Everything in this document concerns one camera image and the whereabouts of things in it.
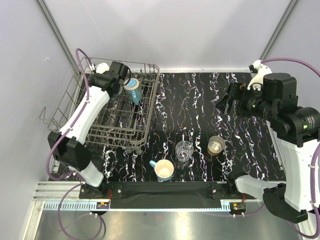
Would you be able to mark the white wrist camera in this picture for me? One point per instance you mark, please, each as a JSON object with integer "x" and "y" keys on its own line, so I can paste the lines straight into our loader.
{"x": 100, "y": 68}
{"x": 259, "y": 70}

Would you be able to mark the blue mug cream inside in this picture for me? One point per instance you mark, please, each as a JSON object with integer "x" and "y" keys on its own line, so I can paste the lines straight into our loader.
{"x": 163, "y": 169}

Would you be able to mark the clear glass cup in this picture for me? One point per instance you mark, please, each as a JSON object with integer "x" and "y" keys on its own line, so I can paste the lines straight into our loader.
{"x": 184, "y": 151}

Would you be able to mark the grey wire dish rack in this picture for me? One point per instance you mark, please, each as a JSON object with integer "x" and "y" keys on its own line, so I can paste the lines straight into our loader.
{"x": 120, "y": 123}

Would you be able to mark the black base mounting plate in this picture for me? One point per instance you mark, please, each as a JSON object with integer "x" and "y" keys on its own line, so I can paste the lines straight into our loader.
{"x": 164, "y": 195}

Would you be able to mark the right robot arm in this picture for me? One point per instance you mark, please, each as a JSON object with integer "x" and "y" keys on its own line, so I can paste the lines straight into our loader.
{"x": 295, "y": 134}

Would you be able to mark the white slotted cable duct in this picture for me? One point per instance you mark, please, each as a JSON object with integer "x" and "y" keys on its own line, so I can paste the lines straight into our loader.
{"x": 76, "y": 205}

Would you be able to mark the blue butterfly mug orange inside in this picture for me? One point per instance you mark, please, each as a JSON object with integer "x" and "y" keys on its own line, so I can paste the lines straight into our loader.
{"x": 133, "y": 90}

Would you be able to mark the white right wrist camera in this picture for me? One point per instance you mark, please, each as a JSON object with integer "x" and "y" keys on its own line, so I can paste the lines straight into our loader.
{"x": 259, "y": 70}

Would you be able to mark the brown metal cup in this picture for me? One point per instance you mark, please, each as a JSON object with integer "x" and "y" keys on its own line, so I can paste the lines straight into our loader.
{"x": 216, "y": 145}

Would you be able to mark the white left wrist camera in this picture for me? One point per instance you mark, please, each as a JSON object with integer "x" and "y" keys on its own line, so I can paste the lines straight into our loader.
{"x": 100, "y": 68}

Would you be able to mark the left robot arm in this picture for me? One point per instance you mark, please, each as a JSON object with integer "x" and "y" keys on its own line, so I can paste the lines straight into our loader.
{"x": 68, "y": 144}

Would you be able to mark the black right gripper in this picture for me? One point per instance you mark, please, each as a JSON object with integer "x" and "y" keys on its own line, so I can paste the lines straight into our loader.
{"x": 224, "y": 105}

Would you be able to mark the black marble pattern mat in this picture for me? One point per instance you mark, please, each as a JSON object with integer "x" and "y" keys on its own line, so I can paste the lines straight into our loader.
{"x": 184, "y": 110}

